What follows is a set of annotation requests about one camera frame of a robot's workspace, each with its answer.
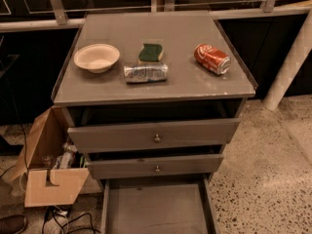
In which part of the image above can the green yellow sponge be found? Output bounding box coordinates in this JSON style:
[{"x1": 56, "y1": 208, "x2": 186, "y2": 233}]
[{"x1": 138, "y1": 43, "x2": 163, "y2": 63}]

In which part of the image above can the red cola can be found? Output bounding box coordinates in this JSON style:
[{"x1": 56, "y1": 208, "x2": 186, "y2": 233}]
[{"x1": 194, "y1": 44, "x2": 231, "y2": 75}]

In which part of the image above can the grey drawer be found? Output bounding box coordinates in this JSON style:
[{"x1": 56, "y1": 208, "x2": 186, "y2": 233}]
[
  {"x1": 87, "y1": 154, "x2": 223, "y2": 179},
  {"x1": 100, "y1": 175, "x2": 220, "y2": 234},
  {"x1": 68, "y1": 118, "x2": 240, "y2": 153}
]

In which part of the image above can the white slanted post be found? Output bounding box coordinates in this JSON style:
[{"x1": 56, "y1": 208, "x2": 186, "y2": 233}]
[{"x1": 263, "y1": 10, "x2": 312, "y2": 111}]

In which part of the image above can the plastic bottle in box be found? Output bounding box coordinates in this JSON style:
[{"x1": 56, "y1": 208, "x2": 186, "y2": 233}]
[{"x1": 59, "y1": 143, "x2": 77, "y2": 169}]

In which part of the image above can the grey middle drawer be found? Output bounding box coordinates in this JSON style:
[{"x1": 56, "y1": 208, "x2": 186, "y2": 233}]
[{"x1": 87, "y1": 154, "x2": 223, "y2": 179}]

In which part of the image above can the grey bottom drawer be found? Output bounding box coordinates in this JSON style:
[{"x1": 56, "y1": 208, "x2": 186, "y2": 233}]
[{"x1": 100, "y1": 175, "x2": 220, "y2": 234}]

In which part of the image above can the black cable on floor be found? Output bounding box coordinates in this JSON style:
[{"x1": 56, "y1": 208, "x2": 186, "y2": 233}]
[{"x1": 41, "y1": 206, "x2": 101, "y2": 234}]

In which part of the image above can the silver crushed can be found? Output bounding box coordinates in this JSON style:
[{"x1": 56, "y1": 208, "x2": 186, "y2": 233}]
[{"x1": 124, "y1": 62, "x2": 169, "y2": 83}]

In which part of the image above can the beige paper bowl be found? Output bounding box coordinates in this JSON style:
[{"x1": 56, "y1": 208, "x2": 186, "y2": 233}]
[{"x1": 74, "y1": 44, "x2": 120, "y2": 73}]

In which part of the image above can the dark brown shoe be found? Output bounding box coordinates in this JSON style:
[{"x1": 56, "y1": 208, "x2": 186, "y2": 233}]
[{"x1": 0, "y1": 214, "x2": 27, "y2": 234}]

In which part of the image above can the grey top drawer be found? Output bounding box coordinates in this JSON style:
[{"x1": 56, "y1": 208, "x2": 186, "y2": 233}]
[{"x1": 68, "y1": 118, "x2": 240, "y2": 153}]

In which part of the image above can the grey drawer cabinet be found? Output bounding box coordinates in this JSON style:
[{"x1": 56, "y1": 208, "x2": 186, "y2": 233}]
[{"x1": 51, "y1": 10, "x2": 259, "y2": 190}]

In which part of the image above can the metal railing frame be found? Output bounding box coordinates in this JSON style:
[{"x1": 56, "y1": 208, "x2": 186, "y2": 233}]
[{"x1": 0, "y1": 0, "x2": 312, "y2": 32}]

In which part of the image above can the brown cardboard box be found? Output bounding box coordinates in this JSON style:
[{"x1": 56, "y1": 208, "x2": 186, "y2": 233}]
[{"x1": 10, "y1": 106, "x2": 101, "y2": 208}]

